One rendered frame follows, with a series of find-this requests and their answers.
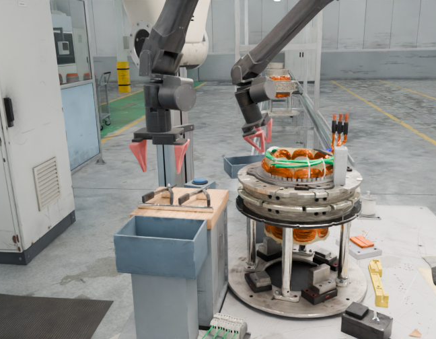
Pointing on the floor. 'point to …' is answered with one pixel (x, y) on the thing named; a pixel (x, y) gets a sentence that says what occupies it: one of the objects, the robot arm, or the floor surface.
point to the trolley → (106, 101)
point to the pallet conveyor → (303, 126)
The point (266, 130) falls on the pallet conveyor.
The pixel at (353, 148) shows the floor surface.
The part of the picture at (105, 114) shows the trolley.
